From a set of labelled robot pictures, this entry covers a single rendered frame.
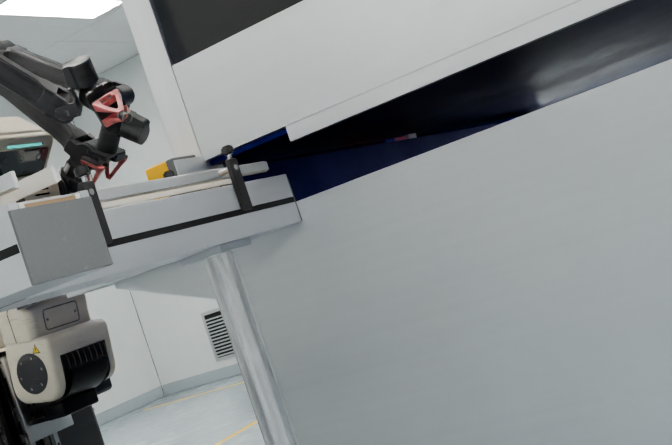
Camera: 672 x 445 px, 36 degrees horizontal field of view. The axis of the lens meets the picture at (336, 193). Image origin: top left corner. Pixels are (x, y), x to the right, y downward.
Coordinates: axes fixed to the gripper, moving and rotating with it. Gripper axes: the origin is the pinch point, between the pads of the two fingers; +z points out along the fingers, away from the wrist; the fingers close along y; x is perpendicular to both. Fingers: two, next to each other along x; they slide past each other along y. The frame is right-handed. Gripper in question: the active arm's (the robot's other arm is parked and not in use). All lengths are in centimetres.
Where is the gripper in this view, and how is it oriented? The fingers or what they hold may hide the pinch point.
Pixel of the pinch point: (122, 114)
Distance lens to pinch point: 231.8
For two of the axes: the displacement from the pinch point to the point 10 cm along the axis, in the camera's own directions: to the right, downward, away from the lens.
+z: 5.5, 2.9, -7.9
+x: 7.6, -5.7, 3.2
